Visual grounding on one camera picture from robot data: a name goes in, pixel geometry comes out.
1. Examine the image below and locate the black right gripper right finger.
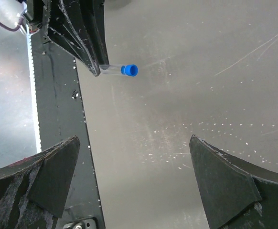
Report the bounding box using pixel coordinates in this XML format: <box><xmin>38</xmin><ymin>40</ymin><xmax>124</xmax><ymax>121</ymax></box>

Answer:
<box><xmin>189</xmin><ymin>135</ymin><xmax>278</xmax><ymax>229</ymax></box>

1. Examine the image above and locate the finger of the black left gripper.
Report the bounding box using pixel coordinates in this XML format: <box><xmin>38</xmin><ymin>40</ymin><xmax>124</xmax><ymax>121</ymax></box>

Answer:
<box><xmin>80</xmin><ymin>0</ymin><xmax>109</xmax><ymax>65</ymax></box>
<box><xmin>47</xmin><ymin>0</ymin><xmax>100</xmax><ymax>76</ymax></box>

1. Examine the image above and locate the blue capped test tube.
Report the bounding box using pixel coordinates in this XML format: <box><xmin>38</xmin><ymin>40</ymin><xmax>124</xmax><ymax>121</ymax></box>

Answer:
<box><xmin>99</xmin><ymin>64</ymin><xmax>139</xmax><ymax>77</ymax></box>

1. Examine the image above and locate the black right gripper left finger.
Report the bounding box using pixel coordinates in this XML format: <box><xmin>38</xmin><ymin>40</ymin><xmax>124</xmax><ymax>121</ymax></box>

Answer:
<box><xmin>0</xmin><ymin>136</ymin><xmax>80</xmax><ymax>229</ymax></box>

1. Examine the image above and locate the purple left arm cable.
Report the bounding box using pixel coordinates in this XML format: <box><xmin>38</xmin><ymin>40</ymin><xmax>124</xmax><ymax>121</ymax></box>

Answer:
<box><xmin>0</xmin><ymin>9</ymin><xmax>25</xmax><ymax>32</ymax></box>

